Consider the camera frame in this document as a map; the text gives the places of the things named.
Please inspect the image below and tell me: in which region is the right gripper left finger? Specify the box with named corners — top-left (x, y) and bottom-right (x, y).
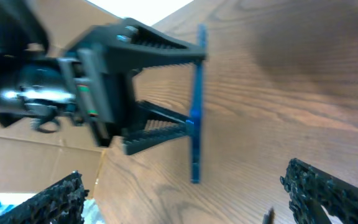
top-left (0, 171), bottom-right (89, 224)

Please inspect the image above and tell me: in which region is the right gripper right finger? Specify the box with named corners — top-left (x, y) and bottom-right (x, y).
top-left (280, 158), bottom-right (358, 223)

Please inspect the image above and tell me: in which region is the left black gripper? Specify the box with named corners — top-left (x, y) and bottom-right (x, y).
top-left (58, 18), bottom-right (206, 155)

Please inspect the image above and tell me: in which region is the blue Samsung Galaxy smartphone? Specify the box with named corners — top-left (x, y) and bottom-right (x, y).
top-left (186, 24), bottom-right (207, 184)

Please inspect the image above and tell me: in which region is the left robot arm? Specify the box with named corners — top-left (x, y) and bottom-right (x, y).
top-left (0, 1), bottom-right (207, 156)

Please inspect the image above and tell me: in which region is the cardboard box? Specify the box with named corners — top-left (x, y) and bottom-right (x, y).
top-left (0, 0), bottom-right (121, 198)

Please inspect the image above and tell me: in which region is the black USB charging cable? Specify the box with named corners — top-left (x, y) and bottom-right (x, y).
top-left (262, 207), bottom-right (276, 224)

